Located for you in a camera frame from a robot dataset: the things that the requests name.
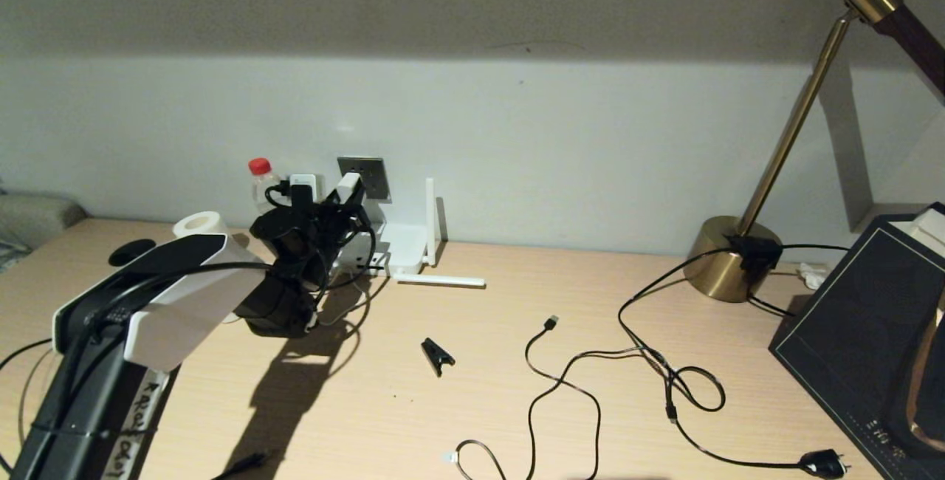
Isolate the black clip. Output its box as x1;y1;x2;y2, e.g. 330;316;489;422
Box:
421;337;456;377

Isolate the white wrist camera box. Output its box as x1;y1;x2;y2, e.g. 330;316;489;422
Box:
288;174;324;204

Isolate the grey wall socket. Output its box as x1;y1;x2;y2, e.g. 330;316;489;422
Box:
337;157;391;202

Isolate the black lamp power cord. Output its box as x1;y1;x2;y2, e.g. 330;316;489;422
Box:
618;242;848;479

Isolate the white router with antennas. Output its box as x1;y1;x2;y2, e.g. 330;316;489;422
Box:
332;177;487;289

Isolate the grey cushion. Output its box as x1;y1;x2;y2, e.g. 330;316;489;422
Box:
0;185;88;274

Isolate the black cable through grommet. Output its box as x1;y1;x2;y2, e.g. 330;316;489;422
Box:
0;338;54;480

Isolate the clear bottle red cap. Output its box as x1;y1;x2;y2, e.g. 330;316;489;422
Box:
248;158;290;219

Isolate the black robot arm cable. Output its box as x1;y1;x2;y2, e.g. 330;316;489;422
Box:
70;181;379;363

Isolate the black block on lamp base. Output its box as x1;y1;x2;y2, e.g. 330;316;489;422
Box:
727;235;782;274

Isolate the brass desk lamp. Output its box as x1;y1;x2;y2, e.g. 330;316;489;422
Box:
683;0;945;302

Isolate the black bag gold handle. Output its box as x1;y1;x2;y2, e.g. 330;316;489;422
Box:
768;203;945;480

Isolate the black USB cable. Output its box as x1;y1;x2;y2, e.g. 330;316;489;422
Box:
443;315;601;480

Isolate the black desk grommet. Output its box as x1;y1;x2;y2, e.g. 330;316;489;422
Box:
109;239;157;267

